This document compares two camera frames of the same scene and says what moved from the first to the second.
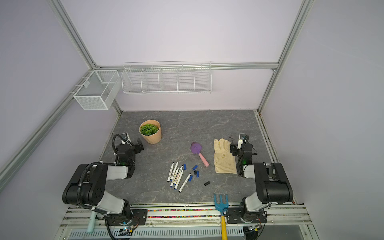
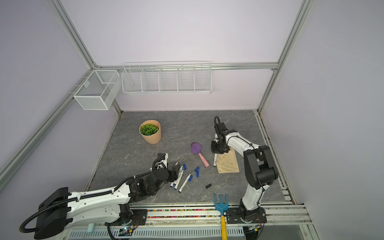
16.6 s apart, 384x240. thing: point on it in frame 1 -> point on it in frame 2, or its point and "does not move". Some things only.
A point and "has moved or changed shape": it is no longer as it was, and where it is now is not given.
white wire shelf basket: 167,77 does not move
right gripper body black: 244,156 -> 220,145
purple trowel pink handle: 196,148 does not move
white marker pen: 184,183 does not move
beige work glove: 225,162 does not move
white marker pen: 170,173 has moved or changed shape
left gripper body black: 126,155 -> 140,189
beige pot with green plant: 150,131 does not move
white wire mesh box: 99,90 does not move
